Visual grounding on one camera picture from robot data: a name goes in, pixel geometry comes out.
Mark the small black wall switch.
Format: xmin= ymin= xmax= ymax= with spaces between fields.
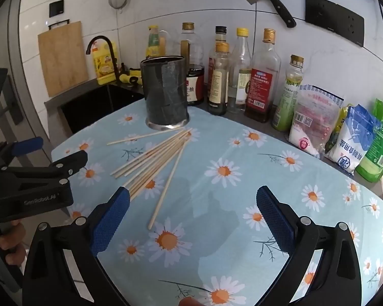
xmin=49 ymin=0 xmax=64 ymax=17

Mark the green label oil bottle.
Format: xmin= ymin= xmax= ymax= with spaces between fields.
xmin=272 ymin=55 xmax=304 ymax=132

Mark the separate chopstick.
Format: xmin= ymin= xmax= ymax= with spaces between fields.
xmin=106 ymin=127 xmax=184 ymax=146

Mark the green seasoning bag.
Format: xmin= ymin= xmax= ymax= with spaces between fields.
xmin=356 ymin=99 xmax=383 ymax=182

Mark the clear sugar bag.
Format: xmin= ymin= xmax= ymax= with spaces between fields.
xmin=289 ymin=84 xmax=344 ymax=159

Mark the black faucet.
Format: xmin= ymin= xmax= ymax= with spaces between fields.
xmin=86 ymin=36 xmax=119 ymax=86

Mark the black cylindrical utensil holder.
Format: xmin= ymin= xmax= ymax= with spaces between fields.
xmin=140 ymin=55 xmax=189 ymax=131

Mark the wooden chopstick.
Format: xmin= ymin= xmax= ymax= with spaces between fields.
xmin=109 ymin=127 xmax=192 ymax=176
xmin=128 ymin=139 xmax=189 ymax=201
xmin=127 ymin=138 xmax=189 ymax=197
xmin=123 ymin=135 xmax=189 ymax=194
xmin=123 ymin=130 xmax=191 ymax=189
xmin=114 ymin=129 xmax=192 ymax=179

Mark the black cap bottle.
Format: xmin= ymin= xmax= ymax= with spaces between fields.
xmin=207 ymin=25 xmax=228 ymax=87

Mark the black wall socket panel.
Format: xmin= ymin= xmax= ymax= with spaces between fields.
xmin=305 ymin=0 xmax=365 ymax=47

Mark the green label sauce bottle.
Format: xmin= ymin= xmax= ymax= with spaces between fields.
xmin=146 ymin=25 xmax=166 ymax=59

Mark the wooden cutting board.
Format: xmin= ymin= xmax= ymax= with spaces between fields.
xmin=38 ymin=21 xmax=89 ymax=97

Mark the red label wine bottle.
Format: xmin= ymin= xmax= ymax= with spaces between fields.
xmin=245 ymin=28 xmax=281 ymax=123

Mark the black sink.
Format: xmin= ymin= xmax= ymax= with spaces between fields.
xmin=61 ymin=84 xmax=144 ymax=134

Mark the right hand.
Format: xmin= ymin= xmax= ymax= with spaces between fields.
xmin=178 ymin=297 xmax=205 ymax=306

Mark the yellow dish soap bottle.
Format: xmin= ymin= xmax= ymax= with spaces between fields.
xmin=91 ymin=40 xmax=116 ymax=85

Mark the left hand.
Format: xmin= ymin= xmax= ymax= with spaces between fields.
xmin=0 ymin=220 xmax=26 ymax=267

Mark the blue white salt bag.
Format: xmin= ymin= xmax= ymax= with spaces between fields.
xmin=327 ymin=104 xmax=381 ymax=175

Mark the clear yellow cap bottle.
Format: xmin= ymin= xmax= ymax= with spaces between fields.
xmin=228 ymin=28 xmax=252 ymax=113

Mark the daisy print blue tablecloth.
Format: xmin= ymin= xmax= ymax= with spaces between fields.
xmin=50 ymin=104 xmax=383 ymax=306

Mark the large oil bottle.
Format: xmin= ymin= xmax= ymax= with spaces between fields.
xmin=178 ymin=22 xmax=204 ymax=69

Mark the dark soy sauce bottle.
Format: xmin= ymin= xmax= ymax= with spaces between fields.
xmin=186 ymin=64 xmax=205 ymax=106

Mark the lone pale chopstick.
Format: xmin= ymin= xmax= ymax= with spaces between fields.
xmin=147 ymin=140 xmax=189 ymax=230

